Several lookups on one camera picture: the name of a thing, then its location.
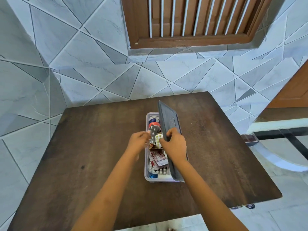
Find person's right hand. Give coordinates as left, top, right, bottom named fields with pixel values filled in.
left=159, top=127, right=188, bottom=165

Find person's left hand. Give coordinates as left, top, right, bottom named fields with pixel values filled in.
left=127, top=131, right=151, bottom=162

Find silver pill blister pack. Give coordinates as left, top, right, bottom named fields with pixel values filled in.
left=148, top=125, right=161, bottom=144

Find grey plastic box lid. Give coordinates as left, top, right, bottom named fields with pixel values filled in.
left=158, top=100, right=189, bottom=183

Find person's right forearm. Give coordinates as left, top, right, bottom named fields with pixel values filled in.
left=174, top=159, right=249, bottom=231

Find person's left forearm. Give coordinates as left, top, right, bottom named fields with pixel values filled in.
left=72, top=151, right=141, bottom=231

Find medicine bottle with red label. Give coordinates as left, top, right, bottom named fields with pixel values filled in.
left=148, top=117, right=161, bottom=129

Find red and white medicine packet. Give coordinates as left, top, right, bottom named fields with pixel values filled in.
left=149, top=151, right=169, bottom=170

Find clear plastic medicine box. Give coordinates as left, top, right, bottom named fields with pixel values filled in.
left=144, top=112, right=186, bottom=183

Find white tablet strips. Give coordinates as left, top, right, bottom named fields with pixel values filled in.
left=148, top=163, right=172, bottom=176

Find red patterned object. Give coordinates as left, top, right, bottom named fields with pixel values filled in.
left=240, top=134, right=259, bottom=147

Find brown wooden louvred window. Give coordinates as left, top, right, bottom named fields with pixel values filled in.
left=120, top=0, right=274, bottom=49

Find brown wooden door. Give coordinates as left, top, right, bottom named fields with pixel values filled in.
left=267, top=60, right=308, bottom=109

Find black metal frame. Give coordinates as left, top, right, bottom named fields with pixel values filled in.
left=253, top=128, right=308, bottom=162

